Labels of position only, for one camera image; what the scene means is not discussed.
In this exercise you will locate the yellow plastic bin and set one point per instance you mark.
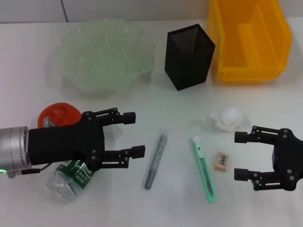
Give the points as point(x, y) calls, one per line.
point(251, 47)

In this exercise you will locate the green utility knife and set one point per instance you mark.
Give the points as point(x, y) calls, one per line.
point(203, 165)

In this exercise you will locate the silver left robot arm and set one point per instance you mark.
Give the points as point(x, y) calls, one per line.
point(13, 147)

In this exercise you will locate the white paper ball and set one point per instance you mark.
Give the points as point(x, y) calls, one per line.
point(228, 117)

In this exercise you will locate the black mesh pen holder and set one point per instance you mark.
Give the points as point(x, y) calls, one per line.
point(187, 68)

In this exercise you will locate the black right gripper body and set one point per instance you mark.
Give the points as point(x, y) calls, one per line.
point(290, 160)

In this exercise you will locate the grey pen in clear sleeve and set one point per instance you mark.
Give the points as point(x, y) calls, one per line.
point(156, 160)

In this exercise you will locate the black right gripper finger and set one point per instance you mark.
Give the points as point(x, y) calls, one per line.
point(242, 137)
point(242, 174)

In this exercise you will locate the pale green glass fruit plate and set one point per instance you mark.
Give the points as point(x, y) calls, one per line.
point(104, 61)

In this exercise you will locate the clear green-label water bottle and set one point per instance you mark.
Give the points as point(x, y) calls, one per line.
point(68, 179)

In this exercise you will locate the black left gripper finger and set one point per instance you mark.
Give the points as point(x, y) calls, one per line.
point(137, 151)
point(129, 117)

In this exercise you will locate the beige eraser with barcode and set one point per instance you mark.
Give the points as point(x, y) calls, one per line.
point(222, 161)

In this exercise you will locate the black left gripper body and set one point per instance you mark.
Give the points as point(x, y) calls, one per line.
point(64, 142)

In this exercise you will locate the red-orange orange fruit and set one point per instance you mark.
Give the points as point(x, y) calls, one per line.
point(66, 113)

